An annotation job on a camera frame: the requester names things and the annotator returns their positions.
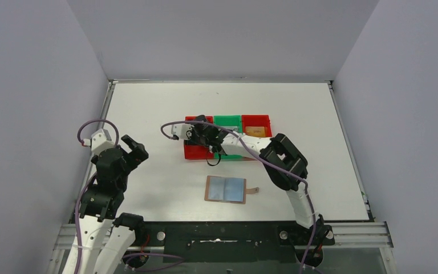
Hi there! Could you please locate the silver card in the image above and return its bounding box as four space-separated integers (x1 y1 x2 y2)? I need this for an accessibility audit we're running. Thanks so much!
224 126 240 132

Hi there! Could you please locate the red plastic bin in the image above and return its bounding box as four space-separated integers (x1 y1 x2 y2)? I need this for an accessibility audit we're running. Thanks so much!
242 115 273 138
182 115 215 160

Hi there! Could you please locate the tan leather card holder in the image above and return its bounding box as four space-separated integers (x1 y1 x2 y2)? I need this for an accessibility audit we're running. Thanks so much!
204 176 260 204

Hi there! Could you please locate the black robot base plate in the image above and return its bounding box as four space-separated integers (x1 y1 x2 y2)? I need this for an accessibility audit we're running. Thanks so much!
130 220 335 264

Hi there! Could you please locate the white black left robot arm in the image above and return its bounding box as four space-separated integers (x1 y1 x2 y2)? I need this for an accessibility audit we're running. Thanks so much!
63 134 149 273

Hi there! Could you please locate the green plastic bin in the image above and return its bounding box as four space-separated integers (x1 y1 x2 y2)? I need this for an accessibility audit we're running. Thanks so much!
213 115 243 160

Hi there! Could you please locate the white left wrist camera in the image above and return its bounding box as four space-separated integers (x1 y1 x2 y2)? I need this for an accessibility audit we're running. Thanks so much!
90 129 115 155

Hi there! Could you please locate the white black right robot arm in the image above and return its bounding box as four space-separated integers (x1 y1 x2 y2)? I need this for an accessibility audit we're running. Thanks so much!
173 115 316 228

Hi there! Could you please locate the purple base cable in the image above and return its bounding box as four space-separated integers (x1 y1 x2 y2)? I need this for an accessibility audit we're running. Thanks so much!
122 252 185 273

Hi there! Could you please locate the black strap loop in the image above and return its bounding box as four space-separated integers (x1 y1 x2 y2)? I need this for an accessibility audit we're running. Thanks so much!
206 150 223 167

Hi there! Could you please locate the aluminium table edge rail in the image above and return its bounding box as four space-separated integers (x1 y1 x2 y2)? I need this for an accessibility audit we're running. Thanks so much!
75 79 119 211

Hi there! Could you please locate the gold card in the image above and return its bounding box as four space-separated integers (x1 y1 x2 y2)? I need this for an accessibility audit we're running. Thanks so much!
244 126 266 138

